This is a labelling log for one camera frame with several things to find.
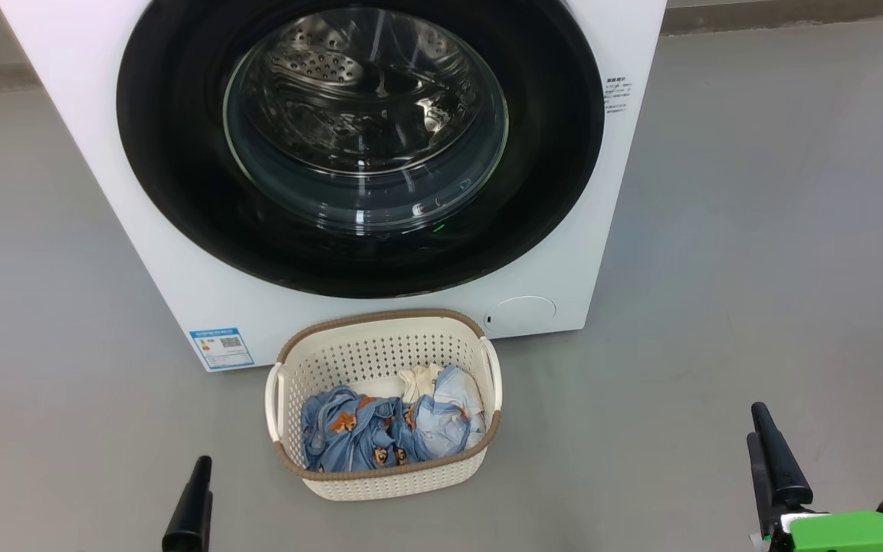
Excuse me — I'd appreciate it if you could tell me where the black round glass washer door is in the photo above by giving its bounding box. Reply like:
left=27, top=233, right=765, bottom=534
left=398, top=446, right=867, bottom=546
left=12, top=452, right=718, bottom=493
left=116, top=0, right=606, bottom=300

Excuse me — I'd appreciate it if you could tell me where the white front-load washing machine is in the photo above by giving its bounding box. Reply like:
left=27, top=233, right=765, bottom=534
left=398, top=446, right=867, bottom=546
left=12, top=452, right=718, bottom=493
left=0, top=0, right=668, bottom=373

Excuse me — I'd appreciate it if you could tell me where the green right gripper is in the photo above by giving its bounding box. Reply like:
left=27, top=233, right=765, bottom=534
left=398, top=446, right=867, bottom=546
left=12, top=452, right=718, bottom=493
left=747, top=402, right=883, bottom=552

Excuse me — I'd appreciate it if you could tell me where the cream perforated laundry basket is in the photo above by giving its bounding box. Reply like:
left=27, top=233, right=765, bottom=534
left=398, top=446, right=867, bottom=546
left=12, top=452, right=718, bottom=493
left=264, top=309, right=504, bottom=502

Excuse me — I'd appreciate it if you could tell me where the blue energy label sticker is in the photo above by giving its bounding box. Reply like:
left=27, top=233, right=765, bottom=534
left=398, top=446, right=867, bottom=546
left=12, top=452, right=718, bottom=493
left=189, top=328, right=255, bottom=371

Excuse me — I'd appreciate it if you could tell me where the blue bear print garment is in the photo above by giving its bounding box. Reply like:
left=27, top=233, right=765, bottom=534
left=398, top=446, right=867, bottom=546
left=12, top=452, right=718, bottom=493
left=301, top=386, right=431, bottom=472

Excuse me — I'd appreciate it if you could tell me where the round white filter cover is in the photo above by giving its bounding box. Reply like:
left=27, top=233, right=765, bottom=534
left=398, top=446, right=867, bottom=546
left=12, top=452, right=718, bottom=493
left=484, top=296, right=557, bottom=337

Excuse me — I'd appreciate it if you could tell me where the stainless steel washing machine drum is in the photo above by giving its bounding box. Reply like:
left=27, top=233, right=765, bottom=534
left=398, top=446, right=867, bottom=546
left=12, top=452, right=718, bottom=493
left=225, top=8, right=509, bottom=232

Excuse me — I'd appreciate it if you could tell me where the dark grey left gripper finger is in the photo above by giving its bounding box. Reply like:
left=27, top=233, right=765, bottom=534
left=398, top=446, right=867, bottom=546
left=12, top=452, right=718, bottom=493
left=162, top=455, right=214, bottom=552

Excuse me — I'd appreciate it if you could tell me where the light blue and cream garment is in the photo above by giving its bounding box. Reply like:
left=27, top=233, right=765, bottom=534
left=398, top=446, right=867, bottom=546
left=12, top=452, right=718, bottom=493
left=398, top=363, right=487, bottom=461

